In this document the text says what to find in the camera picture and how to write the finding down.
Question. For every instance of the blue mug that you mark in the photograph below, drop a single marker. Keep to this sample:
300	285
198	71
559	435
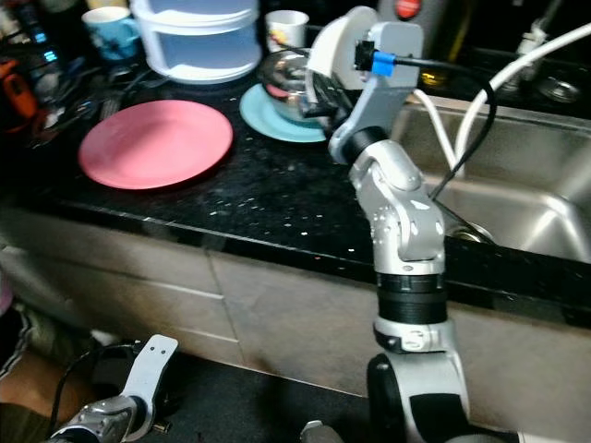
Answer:
103	32

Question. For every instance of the black floor mat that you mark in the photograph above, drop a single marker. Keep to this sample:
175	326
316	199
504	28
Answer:
268	406

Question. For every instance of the stainless steel sink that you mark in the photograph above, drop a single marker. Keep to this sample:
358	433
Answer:
536	212

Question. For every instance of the round metal drain cap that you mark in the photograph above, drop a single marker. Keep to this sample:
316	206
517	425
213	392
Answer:
560	90

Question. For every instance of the pink plate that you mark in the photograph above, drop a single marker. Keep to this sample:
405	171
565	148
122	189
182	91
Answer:
157	143

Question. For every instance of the grey cabinet door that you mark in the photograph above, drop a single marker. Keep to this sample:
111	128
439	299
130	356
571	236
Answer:
526	369
295	332

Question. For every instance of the grey drawer front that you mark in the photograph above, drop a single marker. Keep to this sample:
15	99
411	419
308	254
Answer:
148	314
111	254

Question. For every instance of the white faucet fitting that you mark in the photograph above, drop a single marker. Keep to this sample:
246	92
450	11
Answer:
537	32

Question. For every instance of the black chopstick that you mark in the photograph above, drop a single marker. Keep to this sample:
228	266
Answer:
294	52

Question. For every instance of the stainless steel bowl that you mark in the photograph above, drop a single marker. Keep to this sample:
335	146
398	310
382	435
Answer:
286	92

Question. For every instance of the white stacked food container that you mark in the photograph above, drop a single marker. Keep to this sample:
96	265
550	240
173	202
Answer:
194	46

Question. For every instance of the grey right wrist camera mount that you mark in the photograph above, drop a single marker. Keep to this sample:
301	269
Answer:
388	92

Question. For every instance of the white cartoon print mug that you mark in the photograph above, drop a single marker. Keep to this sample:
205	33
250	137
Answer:
284	29

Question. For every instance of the grey thermos with red label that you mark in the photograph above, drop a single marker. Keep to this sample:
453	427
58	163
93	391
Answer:
434	7

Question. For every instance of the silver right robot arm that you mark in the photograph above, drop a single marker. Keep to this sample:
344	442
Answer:
402	212

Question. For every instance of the white bowl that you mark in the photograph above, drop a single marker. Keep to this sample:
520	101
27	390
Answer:
337	46

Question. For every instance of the light blue plate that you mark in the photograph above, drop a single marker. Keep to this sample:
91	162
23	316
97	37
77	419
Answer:
263	120

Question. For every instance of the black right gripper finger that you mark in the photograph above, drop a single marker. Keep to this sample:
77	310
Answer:
321	85

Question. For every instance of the person in purple shirt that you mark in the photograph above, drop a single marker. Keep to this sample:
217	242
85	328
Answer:
37	383

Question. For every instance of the orange black battery pack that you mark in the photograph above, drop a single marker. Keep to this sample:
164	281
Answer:
20	88

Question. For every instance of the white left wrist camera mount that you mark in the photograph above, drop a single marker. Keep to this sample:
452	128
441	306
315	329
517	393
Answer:
157	355

